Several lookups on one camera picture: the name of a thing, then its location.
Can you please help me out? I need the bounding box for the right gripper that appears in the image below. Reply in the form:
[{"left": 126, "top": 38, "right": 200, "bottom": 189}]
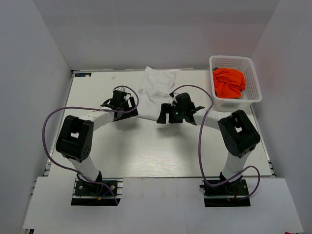
[{"left": 157, "top": 103, "right": 186, "bottom": 124}]

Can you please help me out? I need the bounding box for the white t shirt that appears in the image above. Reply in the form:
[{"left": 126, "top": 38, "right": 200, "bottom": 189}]
[{"left": 137, "top": 66, "right": 176, "bottom": 121}]

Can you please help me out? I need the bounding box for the orange t shirt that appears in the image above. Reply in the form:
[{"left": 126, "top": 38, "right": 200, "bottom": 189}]
[{"left": 213, "top": 68, "right": 246, "bottom": 99}]

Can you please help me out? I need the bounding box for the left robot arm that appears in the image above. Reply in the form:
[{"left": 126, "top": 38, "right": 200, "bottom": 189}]
[{"left": 56, "top": 89, "right": 138, "bottom": 195}]

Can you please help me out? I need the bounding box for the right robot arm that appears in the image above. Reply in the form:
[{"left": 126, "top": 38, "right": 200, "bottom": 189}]
[{"left": 156, "top": 93, "right": 260, "bottom": 195}]

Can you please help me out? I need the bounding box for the blue label sticker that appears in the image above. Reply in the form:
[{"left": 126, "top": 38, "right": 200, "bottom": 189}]
[{"left": 75, "top": 73, "right": 92, "bottom": 77}]

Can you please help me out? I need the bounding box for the white plastic basket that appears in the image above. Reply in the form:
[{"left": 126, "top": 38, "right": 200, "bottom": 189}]
[{"left": 209, "top": 55, "right": 262, "bottom": 108}]

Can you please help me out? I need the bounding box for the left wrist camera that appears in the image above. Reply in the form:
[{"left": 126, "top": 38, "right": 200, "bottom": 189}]
[{"left": 113, "top": 87, "right": 127, "bottom": 96}]

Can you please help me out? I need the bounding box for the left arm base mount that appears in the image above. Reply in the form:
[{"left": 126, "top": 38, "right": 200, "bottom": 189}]
[{"left": 71, "top": 178, "right": 123, "bottom": 206}]

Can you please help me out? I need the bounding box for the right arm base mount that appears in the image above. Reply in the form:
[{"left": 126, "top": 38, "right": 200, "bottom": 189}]
[{"left": 199, "top": 179, "right": 251, "bottom": 208}]

